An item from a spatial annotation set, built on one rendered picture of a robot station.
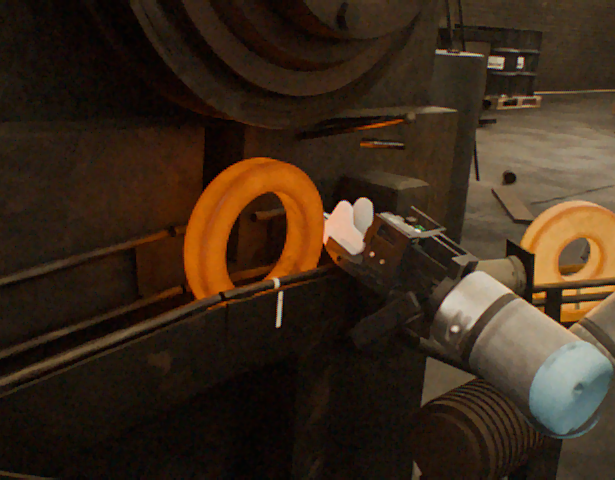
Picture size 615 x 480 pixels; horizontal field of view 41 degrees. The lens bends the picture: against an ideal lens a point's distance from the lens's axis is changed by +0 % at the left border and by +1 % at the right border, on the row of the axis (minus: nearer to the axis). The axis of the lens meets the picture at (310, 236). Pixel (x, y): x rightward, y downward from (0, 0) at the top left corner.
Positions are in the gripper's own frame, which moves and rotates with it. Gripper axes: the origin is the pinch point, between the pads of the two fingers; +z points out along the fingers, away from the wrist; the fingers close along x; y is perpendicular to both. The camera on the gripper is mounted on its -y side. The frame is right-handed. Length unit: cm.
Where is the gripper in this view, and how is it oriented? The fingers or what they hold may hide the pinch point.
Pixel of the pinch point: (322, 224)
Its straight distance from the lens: 99.3
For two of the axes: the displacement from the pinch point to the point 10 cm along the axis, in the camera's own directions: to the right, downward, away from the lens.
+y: 3.0, -8.4, -4.5
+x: -6.8, 1.4, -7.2
